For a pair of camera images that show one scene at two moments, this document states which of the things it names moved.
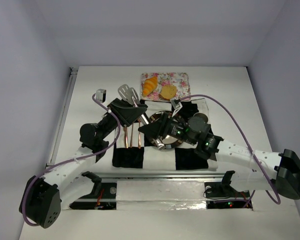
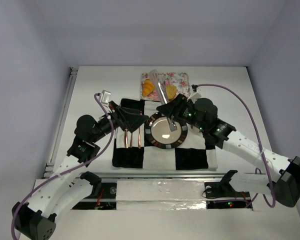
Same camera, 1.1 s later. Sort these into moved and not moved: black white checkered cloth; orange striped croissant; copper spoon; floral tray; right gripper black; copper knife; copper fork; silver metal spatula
Moved: right gripper black; silver metal spatula
Not moved: copper knife; black white checkered cloth; copper spoon; floral tray; orange striped croissant; copper fork
